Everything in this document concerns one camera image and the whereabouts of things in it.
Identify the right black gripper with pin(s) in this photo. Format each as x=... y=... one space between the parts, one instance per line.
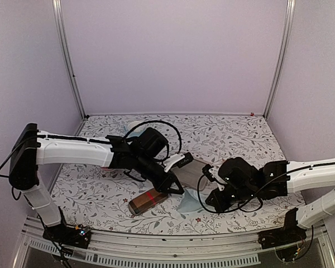
x=219 y=204

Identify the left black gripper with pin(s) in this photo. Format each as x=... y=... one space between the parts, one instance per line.
x=163 y=185

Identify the small blue cloth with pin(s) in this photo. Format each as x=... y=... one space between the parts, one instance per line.
x=190 y=202

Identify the pink glasses case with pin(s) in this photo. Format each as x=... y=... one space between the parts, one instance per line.
x=190 y=173

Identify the brown plaid glasses case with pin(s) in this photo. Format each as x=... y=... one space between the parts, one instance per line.
x=146 y=201

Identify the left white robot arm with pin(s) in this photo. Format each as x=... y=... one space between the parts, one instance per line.
x=36 y=147

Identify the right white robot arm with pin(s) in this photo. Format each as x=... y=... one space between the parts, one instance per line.
x=238 y=183

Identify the light blue mug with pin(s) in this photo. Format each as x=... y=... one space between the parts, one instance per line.
x=132 y=129

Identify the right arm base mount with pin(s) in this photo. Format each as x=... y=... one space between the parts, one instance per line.
x=290 y=232

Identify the front aluminium rail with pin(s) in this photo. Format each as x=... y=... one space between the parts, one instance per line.
x=116 y=249

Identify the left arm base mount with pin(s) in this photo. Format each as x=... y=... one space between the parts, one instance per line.
x=78 y=236

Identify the left aluminium frame post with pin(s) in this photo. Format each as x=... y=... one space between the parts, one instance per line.
x=59 y=21

